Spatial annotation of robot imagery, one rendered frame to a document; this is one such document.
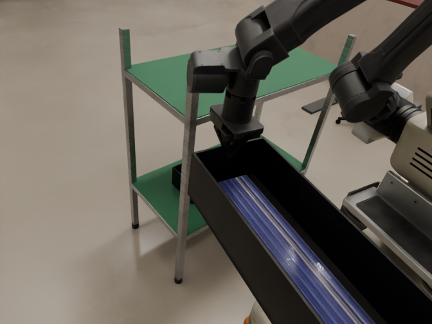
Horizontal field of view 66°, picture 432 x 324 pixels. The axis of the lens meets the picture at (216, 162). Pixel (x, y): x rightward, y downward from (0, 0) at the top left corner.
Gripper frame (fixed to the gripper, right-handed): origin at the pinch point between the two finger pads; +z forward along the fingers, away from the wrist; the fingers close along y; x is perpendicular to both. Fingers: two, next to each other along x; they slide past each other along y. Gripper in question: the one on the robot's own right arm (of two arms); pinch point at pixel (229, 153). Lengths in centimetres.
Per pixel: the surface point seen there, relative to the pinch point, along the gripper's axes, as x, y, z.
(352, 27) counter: 282, -202, 53
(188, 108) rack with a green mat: 8.5, -36.3, 11.3
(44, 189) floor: -38, -126, 111
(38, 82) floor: -23, -269, 112
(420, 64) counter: 297, -123, 62
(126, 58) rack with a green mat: 1, -77, 12
